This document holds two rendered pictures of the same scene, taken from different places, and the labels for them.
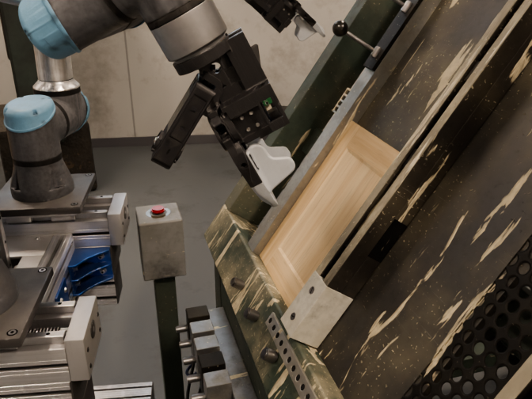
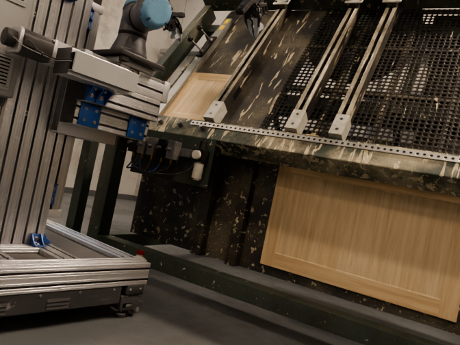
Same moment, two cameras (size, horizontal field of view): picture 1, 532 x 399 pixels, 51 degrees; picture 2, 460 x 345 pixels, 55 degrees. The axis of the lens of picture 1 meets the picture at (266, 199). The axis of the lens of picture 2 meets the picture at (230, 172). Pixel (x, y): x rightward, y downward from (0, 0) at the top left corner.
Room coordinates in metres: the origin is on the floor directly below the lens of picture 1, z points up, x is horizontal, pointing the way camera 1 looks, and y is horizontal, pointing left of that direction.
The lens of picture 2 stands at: (-0.82, 1.42, 0.64)
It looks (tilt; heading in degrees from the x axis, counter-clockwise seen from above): 1 degrees up; 315
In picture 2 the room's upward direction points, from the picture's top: 12 degrees clockwise
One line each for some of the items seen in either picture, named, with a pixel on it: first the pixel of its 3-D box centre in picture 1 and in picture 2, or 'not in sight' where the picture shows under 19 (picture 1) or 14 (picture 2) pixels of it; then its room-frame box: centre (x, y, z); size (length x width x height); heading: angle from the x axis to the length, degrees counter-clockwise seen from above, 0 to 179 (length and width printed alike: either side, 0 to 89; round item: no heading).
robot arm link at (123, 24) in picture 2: not in sight; (136, 18); (0.81, 0.52, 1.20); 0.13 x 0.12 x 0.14; 173
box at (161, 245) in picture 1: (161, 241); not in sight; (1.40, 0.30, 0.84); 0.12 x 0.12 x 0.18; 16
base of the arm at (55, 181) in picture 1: (39, 172); not in sight; (1.30, 0.57, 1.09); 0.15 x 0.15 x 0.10
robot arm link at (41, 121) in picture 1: (33, 126); not in sight; (1.31, 0.57, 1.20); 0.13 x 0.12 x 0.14; 171
